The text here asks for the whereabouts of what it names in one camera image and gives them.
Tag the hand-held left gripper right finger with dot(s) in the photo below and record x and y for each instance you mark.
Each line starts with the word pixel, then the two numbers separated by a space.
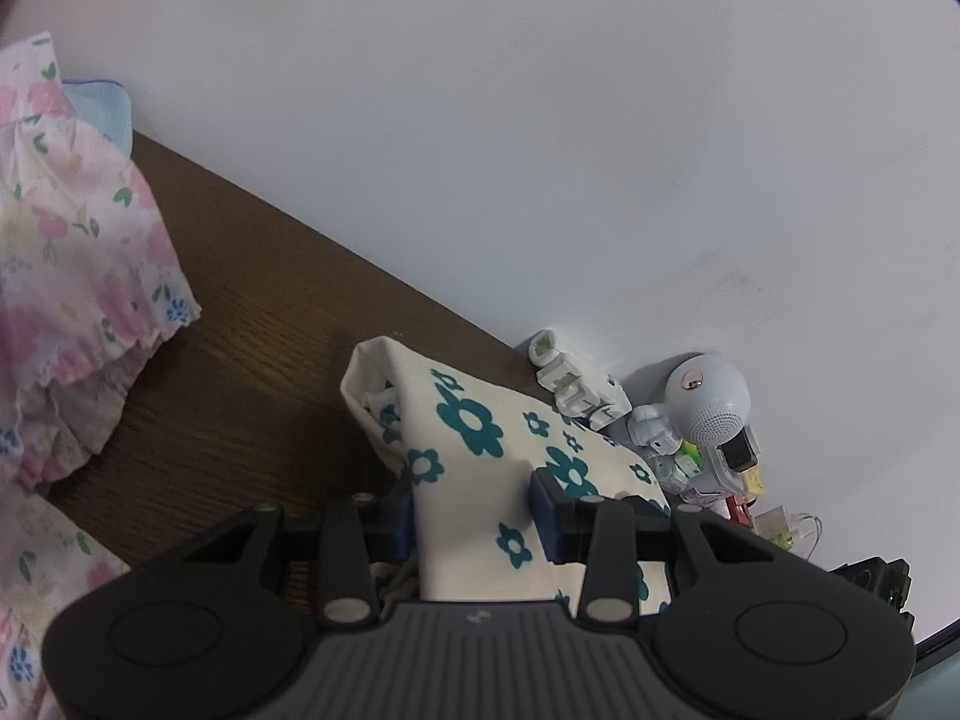
pixel 546 514

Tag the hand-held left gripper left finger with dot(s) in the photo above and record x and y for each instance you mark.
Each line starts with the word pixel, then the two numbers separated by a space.
pixel 405 521

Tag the cream green floral dress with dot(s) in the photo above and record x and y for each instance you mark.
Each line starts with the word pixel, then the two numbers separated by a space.
pixel 480 480

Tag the green liquid bottle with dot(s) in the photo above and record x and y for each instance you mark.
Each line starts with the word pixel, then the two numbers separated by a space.
pixel 776 529

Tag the dark computer monitor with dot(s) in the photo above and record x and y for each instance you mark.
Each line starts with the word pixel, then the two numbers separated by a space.
pixel 937 682

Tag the green white small packs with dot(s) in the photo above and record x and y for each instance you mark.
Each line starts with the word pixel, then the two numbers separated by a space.
pixel 682 465

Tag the black charger adapter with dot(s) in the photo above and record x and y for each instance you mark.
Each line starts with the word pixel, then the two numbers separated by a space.
pixel 739 450

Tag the white astronaut speaker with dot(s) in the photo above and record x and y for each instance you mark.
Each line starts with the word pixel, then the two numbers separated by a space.
pixel 705 397

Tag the pink floral garment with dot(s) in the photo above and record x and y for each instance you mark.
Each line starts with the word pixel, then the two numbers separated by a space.
pixel 67 240

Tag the light blue cloth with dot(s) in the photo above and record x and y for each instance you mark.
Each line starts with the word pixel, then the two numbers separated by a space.
pixel 101 109

